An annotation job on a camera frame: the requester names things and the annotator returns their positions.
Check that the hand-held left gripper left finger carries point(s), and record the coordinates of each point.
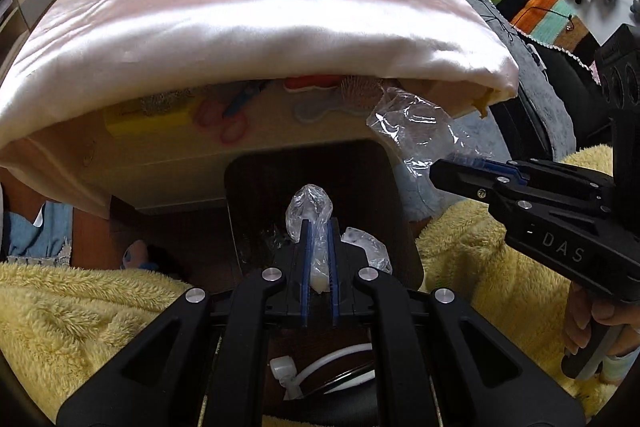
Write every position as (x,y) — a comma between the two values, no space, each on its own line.
(305,282)

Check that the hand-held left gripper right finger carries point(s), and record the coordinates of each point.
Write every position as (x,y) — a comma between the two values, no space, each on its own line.
(334,282)

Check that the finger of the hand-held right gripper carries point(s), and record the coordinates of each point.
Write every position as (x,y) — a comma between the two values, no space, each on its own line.
(460,182)
(492,166)

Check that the large clear plastic bag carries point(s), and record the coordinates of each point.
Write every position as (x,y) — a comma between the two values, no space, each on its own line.
(415,127)

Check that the small clear plastic bag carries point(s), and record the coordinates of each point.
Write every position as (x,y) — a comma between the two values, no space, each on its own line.
(307,207)

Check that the dark brown trash bin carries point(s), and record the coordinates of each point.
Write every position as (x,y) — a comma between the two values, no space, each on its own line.
(280,187)

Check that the person's right hand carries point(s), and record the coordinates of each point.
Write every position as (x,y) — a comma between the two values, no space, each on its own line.
(577,317)

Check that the crumpled clear plastic wrap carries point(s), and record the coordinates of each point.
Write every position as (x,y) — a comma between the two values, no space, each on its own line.
(367,252)

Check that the grey fuzzy sofa cover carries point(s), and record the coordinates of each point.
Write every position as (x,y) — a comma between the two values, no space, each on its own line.
(550,107)

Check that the white plastic tube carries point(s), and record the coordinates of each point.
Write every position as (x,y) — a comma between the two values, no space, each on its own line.
(282,367)

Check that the black sofa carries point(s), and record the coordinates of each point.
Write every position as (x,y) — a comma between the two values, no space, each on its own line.
(570,77)

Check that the white power strip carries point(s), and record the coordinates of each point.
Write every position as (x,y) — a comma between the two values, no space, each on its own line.
(536,56)

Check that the hair brush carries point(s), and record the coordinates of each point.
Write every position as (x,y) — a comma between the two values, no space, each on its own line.
(357,88)

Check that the grey bone shaped pad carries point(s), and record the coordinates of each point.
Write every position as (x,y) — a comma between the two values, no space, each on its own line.
(320,112)

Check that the pale plush toy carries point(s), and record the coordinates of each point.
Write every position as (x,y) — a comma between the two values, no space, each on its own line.
(135,254)

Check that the orange plastic item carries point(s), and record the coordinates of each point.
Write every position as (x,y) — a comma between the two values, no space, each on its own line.
(310,83)

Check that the yellow box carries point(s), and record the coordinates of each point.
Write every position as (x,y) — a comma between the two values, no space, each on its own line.
(150,124)

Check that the pink satin cloth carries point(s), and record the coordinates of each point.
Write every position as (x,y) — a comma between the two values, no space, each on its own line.
(250,17)

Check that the blue denim cloth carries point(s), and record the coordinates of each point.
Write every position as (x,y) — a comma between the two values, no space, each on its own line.
(35,232)

